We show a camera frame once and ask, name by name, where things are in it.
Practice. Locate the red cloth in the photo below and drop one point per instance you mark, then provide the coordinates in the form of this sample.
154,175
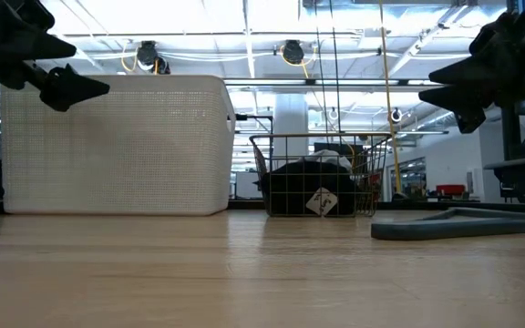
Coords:
373,187

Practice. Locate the black metal stand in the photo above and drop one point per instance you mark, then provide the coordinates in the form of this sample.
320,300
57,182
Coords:
255,117

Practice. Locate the black equipment box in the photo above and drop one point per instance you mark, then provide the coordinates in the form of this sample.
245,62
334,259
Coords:
335,148

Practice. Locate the black cloth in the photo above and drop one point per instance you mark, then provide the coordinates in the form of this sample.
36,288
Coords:
299,187

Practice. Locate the white building column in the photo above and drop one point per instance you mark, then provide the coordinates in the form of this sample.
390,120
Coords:
290,114

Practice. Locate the white perforated plastic basket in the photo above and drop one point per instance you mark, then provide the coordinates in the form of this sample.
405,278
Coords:
130,146

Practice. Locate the black aluminium frame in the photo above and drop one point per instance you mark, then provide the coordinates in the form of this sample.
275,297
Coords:
426,205

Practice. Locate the grey computer cart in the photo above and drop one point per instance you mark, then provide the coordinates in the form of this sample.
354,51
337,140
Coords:
511,132

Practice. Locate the gray triangular cloth piece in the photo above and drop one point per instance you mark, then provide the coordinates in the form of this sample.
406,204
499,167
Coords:
426,230

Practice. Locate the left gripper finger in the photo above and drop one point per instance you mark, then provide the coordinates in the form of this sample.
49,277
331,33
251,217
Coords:
50,49
71,89

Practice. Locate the long ceiling light fixture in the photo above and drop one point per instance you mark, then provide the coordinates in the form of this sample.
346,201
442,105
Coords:
335,82

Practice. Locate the red background seat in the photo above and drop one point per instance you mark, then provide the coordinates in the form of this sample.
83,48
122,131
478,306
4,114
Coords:
450,189

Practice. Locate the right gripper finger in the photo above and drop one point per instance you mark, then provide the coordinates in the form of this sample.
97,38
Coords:
472,73
467,105

